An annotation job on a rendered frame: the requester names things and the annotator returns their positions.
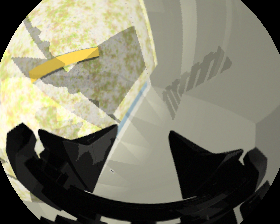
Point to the yellow bar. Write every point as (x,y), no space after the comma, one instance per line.
(59,61)

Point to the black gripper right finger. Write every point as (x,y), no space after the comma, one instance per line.
(195,165)

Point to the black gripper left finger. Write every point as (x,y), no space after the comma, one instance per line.
(86,155)

